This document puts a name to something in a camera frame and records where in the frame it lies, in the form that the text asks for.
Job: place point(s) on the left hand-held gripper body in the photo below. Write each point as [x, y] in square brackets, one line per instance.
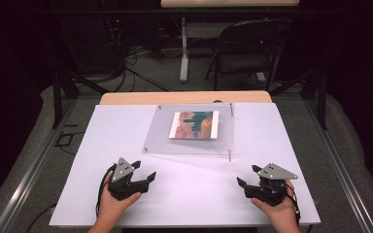
[123, 189]

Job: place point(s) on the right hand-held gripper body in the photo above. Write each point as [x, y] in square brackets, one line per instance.
[270, 191]

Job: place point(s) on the clear acrylic picture frame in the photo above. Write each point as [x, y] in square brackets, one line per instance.
[158, 139]

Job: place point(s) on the colourful painting print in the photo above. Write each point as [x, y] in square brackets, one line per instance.
[194, 125]

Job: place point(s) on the person's left hand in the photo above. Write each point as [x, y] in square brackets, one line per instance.
[110, 207]

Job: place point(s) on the person's right hand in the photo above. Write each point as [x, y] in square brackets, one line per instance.
[281, 213]

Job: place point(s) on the white board sheet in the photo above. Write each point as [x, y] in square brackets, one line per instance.
[191, 194]

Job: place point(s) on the light wooden table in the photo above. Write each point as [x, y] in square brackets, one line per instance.
[181, 97]

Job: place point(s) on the black metal stand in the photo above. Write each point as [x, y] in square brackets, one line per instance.
[57, 97]
[321, 97]

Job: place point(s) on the black folding chair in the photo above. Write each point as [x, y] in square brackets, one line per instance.
[239, 61]

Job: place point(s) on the white desk leg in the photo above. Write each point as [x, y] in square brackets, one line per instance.
[184, 58]

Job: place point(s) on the black equipment rack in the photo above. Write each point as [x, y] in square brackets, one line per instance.
[116, 35]

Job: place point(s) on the pale background desk top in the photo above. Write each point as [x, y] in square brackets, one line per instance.
[230, 3]

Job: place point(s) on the aluminium floor rail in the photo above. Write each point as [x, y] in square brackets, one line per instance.
[29, 181]
[343, 181]

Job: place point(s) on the black square floor bracket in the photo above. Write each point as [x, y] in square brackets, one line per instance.
[65, 139]

